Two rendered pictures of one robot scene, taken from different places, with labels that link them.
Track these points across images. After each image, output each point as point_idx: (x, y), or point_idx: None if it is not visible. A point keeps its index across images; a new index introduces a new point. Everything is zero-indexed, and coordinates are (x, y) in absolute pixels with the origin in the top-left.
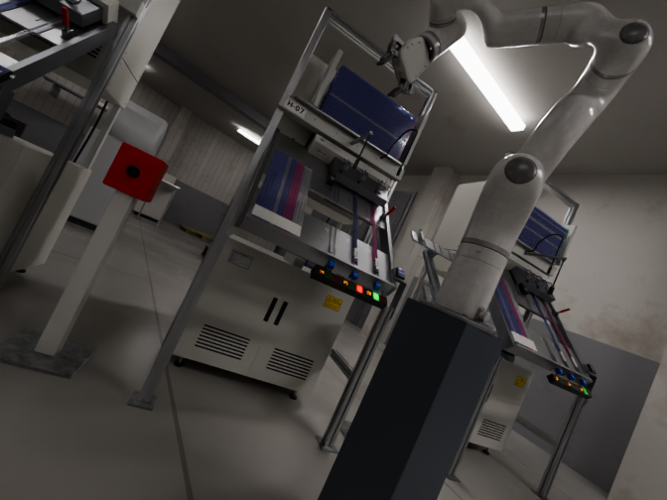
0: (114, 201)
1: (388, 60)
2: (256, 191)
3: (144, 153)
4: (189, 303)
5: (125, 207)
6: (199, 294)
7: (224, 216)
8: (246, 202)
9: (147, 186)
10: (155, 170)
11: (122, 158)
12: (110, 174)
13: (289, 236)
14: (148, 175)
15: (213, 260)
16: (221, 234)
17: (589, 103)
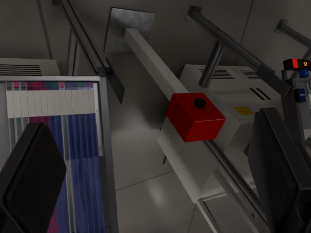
0: (184, 90)
1: (280, 139)
2: (101, 144)
3: (209, 118)
4: (82, 29)
5: (176, 89)
6: (80, 31)
7: (116, 75)
8: (106, 105)
9: (183, 101)
10: (191, 113)
11: (213, 109)
12: (206, 98)
13: (26, 76)
14: (190, 107)
15: (91, 49)
16: (104, 65)
17: None
